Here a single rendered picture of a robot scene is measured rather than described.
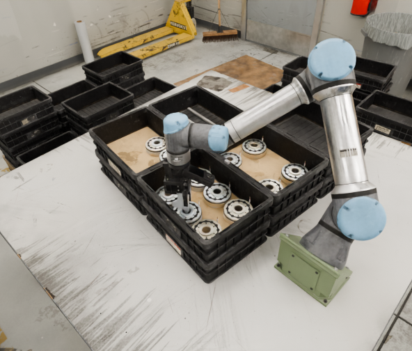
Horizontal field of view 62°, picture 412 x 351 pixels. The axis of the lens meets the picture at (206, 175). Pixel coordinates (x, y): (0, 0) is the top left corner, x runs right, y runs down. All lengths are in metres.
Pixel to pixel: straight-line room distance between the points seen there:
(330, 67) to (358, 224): 0.41
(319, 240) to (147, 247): 0.62
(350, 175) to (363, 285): 0.46
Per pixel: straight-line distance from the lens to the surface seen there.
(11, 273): 2.41
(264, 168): 1.42
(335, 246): 1.11
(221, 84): 2.28
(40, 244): 1.48
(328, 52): 1.00
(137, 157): 1.51
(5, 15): 4.27
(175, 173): 1.14
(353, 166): 0.98
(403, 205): 1.62
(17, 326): 2.19
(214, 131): 1.00
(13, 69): 4.39
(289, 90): 1.13
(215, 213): 1.24
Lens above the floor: 1.76
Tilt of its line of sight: 42 degrees down
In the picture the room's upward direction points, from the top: 2 degrees counter-clockwise
